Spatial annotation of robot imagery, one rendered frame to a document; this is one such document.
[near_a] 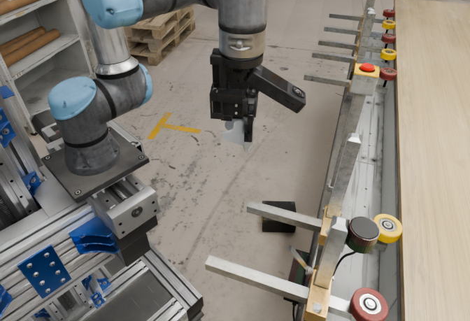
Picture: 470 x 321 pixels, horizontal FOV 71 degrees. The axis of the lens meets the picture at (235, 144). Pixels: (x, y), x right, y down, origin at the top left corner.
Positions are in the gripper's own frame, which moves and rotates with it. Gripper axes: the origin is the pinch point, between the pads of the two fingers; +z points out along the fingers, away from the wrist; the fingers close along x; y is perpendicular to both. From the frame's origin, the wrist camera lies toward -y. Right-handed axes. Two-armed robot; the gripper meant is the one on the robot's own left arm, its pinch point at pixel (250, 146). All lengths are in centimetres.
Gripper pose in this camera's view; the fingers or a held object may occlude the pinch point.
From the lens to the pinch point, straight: 67.2
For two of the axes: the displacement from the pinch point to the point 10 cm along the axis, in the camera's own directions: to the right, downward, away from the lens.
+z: -0.1, 7.7, 6.4
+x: -1.2, 6.3, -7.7
